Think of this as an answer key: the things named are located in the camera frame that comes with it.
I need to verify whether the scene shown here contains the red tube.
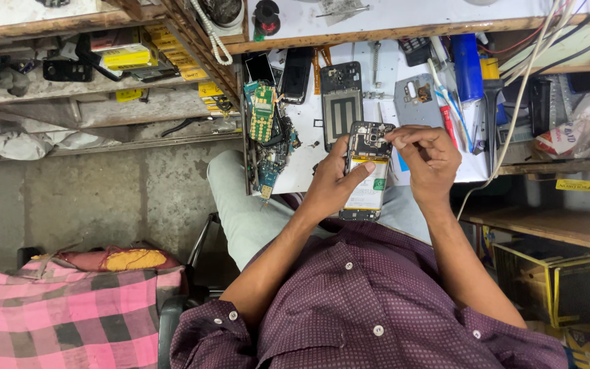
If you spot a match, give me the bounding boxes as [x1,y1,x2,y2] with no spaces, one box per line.
[439,105,459,150]

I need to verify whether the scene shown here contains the stack of yellow packets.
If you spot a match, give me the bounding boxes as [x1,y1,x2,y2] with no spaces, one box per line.
[143,23,210,82]

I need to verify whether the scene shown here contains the black carton with yellow tape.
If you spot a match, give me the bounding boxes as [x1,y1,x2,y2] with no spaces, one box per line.
[493,240,590,330]

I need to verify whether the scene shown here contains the white blue toothbrush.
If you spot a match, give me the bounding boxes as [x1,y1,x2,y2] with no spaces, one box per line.
[426,57,473,153]

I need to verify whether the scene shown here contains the black smartphone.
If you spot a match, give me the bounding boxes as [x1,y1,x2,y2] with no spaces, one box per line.
[279,46,314,106]

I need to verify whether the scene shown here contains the pink checked cloth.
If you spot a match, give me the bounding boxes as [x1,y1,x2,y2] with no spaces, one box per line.
[0,255,186,369]

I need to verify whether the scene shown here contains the blue cylindrical bottle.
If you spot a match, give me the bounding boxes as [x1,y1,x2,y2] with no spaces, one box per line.
[451,33,484,103]

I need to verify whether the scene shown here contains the grey crumpled plastic sheet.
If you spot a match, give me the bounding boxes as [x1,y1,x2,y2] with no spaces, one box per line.
[0,101,123,161]

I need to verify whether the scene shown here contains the orange flex cables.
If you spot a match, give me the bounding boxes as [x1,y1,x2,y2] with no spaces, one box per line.
[312,45,333,96]

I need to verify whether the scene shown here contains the smartphone with battery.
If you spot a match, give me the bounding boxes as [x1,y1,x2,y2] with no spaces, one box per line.
[339,121,396,222]

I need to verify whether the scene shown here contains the black chair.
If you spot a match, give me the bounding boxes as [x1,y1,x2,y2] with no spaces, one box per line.
[157,211,240,369]

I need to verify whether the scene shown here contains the small black phone screen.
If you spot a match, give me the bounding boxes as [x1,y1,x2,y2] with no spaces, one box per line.
[244,52,277,87]

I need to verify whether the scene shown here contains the yellow white box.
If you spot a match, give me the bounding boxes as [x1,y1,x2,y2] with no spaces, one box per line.
[89,28,158,71]

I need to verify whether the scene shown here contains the green keypad circuit board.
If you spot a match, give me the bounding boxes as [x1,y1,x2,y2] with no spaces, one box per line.
[250,84,277,144]

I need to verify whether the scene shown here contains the person's left hand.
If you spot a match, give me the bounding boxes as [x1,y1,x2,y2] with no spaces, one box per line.
[300,136,377,220]

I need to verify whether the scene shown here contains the red yellow cushion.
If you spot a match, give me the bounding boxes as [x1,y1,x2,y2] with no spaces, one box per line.
[58,247,181,273]

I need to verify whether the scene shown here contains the person's maroon dotted shirt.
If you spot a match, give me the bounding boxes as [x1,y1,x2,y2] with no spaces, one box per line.
[170,219,570,369]

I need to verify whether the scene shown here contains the wooden shelf unit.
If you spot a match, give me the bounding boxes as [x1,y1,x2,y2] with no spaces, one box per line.
[0,0,247,160]

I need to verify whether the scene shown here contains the black phone middle frame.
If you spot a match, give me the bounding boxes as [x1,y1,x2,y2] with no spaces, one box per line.
[319,61,364,153]

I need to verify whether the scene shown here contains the person's grey trousers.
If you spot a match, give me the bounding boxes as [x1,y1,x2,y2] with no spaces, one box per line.
[207,150,433,272]

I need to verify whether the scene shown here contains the white red plastic bag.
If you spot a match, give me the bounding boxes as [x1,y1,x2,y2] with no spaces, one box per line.
[534,92,590,160]

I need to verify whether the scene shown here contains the black flat device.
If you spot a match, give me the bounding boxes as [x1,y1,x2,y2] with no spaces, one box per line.
[42,60,94,83]

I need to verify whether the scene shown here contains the black cable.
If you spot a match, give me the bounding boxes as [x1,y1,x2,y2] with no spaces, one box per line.
[500,0,590,78]

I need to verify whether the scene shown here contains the white work mat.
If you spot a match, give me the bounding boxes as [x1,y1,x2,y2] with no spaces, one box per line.
[268,40,491,195]

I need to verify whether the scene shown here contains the white coiled cord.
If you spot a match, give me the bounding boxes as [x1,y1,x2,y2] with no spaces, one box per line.
[190,0,234,66]

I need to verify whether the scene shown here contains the black red wire spool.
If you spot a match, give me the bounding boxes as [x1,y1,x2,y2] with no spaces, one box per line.
[252,0,281,40]

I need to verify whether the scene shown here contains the heap of phone circuit boards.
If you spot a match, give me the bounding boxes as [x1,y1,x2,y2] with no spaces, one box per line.
[243,77,304,207]

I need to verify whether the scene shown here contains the white cable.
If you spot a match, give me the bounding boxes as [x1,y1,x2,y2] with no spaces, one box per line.
[456,0,578,221]

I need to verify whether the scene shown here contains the black phone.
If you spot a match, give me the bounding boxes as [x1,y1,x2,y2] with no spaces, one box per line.
[529,76,552,137]

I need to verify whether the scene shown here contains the black keypad device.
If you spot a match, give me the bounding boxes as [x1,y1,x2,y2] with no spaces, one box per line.
[398,36,432,68]

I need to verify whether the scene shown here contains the yellow block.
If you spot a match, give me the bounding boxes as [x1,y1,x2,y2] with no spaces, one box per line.
[480,57,501,81]

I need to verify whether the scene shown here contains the person's right hand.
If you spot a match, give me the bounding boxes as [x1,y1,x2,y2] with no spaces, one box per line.
[384,124,463,206]

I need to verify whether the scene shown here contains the yellow tape strip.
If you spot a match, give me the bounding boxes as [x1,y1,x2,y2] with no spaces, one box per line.
[555,143,590,193]

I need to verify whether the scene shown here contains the grey phone back cover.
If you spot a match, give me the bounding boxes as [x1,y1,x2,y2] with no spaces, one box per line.
[393,73,445,129]

